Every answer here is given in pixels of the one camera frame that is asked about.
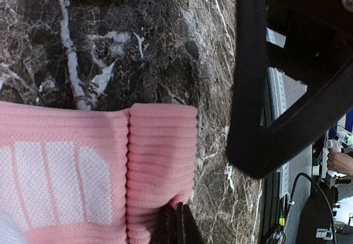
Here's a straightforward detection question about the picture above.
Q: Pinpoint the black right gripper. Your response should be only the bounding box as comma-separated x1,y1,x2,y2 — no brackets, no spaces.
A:
267,0,352,84

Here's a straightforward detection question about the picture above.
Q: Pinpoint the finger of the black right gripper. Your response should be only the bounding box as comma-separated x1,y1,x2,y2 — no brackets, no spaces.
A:
226,0,352,178

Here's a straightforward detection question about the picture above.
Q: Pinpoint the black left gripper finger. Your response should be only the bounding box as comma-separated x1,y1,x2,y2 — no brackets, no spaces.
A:
149,202,204,244

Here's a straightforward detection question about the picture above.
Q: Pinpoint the pink patterned long sock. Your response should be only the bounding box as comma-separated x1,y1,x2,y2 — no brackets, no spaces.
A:
1,102,197,243

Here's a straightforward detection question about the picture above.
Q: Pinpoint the bare human hand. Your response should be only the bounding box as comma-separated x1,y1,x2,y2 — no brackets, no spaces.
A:
327,149,353,177

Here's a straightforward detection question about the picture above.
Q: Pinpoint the black front table rail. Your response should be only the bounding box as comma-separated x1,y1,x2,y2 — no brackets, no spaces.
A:
258,95,312,244

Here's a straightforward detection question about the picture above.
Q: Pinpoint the white slotted cable duct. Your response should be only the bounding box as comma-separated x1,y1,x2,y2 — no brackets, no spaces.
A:
266,28,290,198

